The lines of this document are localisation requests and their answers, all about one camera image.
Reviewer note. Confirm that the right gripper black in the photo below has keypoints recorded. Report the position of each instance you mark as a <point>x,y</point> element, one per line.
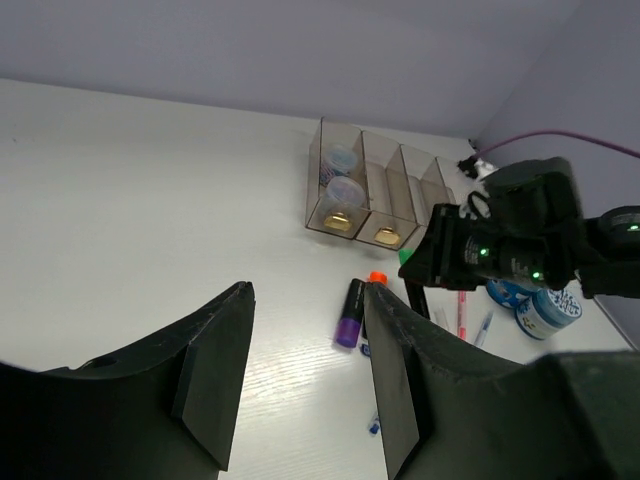
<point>523,227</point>

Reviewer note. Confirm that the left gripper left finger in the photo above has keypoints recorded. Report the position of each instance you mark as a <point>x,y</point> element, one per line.
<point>167,402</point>

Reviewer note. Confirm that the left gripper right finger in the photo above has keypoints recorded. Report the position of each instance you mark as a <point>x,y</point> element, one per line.
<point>446,407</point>

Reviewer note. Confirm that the green cap highlighter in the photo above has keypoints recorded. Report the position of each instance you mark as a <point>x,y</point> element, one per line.
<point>404,255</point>

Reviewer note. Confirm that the clear pen cap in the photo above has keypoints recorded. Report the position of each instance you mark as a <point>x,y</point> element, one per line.
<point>441,319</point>

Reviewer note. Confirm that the orange cap highlighter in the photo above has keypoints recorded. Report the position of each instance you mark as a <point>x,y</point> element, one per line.
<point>378,277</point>

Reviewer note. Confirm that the purple cap highlighter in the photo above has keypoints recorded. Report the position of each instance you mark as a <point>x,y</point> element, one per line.
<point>349,325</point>

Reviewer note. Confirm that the clear jar blue clips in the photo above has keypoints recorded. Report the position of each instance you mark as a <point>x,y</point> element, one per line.
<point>336,160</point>

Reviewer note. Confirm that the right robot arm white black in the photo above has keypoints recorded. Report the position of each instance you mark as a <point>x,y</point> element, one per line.
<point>607,257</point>

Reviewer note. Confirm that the red pen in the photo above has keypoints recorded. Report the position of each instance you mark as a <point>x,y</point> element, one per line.
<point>462,315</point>

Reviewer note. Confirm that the blue pen middle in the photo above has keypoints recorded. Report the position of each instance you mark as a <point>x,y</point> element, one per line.
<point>374,424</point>

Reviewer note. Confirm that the clear blue pen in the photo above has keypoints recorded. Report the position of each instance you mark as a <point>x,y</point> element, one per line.
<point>483,330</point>

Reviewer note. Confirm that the clear four-compartment organizer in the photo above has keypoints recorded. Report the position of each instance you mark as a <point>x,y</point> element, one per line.
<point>402,185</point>

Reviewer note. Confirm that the blue white tub front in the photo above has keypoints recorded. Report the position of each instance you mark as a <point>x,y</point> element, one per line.
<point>547,312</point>

